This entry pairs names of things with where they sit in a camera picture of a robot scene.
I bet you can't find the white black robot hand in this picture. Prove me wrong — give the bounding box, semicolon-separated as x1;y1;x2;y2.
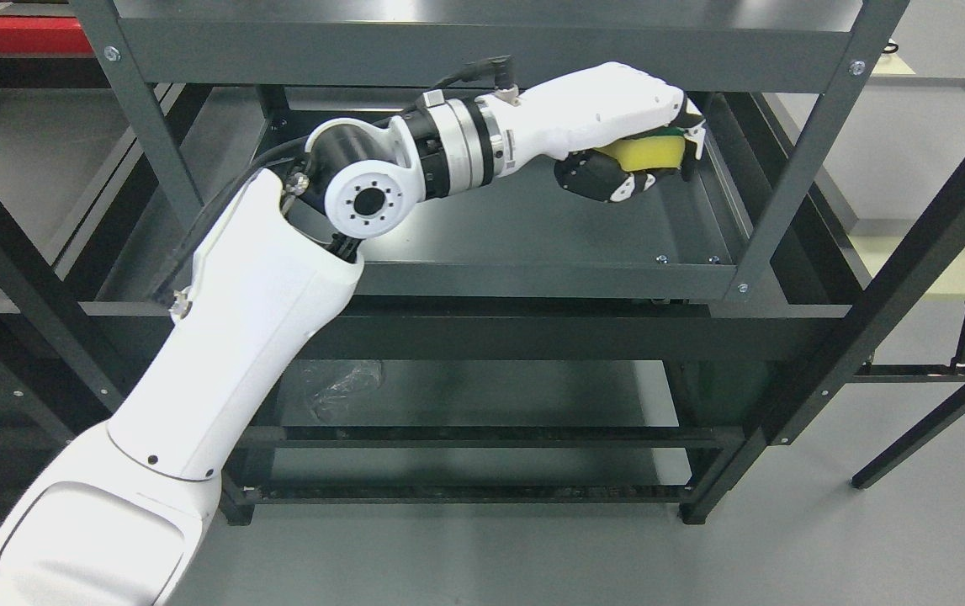
477;61;708;204

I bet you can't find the green yellow sponge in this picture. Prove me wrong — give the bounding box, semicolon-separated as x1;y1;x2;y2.
595;130;687;173

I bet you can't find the dark grey metal shelving unit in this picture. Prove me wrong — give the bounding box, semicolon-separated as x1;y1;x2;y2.
0;1;965;524

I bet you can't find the red bar in background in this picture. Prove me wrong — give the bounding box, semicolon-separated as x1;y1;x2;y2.
0;15;94;56

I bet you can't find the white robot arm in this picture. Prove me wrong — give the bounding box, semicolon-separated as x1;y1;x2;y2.
0;56;519;605

